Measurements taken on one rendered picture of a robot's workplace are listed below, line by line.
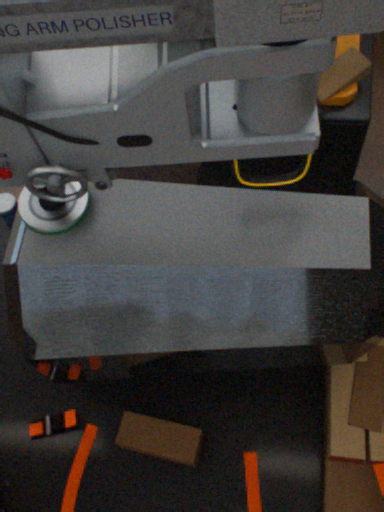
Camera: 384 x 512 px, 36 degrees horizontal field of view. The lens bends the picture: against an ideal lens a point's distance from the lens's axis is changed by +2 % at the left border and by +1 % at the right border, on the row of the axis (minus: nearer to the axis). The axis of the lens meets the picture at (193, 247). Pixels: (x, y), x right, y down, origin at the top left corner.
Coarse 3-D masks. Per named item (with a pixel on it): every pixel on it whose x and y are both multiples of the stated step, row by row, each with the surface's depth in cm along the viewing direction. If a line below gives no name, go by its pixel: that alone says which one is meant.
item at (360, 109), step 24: (360, 48) 211; (360, 96) 202; (336, 120) 199; (360, 120) 198; (336, 144) 211; (360, 144) 209; (264, 168) 232; (288, 168) 230; (312, 168) 227; (336, 168) 224
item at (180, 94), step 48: (96, 48) 136; (144, 48) 125; (192, 48) 116; (240, 48) 115; (288, 48) 114; (48, 96) 132; (96, 96) 130; (144, 96) 125; (192, 96) 133; (48, 144) 139; (96, 144) 139; (144, 144) 139; (192, 144) 140; (240, 144) 141; (288, 144) 141
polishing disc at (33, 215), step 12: (24, 192) 183; (72, 192) 181; (24, 204) 181; (36, 204) 180; (72, 204) 179; (84, 204) 179; (24, 216) 179; (36, 216) 178; (48, 216) 178; (60, 216) 178; (72, 216) 177; (36, 228) 177; (48, 228) 176; (60, 228) 176
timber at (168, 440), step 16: (128, 416) 222; (144, 416) 221; (128, 432) 219; (144, 432) 219; (160, 432) 218; (176, 432) 218; (192, 432) 217; (128, 448) 221; (144, 448) 216; (160, 448) 216; (176, 448) 215; (192, 448) 215; (192, 464) 217
